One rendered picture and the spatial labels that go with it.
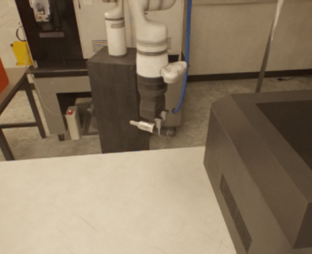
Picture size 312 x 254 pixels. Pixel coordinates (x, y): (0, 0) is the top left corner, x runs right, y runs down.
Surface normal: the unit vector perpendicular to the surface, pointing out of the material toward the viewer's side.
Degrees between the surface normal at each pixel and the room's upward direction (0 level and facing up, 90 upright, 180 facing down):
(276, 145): 0
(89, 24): 90
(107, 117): 90
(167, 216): 0
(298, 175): 0
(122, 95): 90
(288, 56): 90
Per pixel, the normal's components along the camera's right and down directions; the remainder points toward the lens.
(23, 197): 0.00, -0.82
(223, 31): 0.11, 0.58
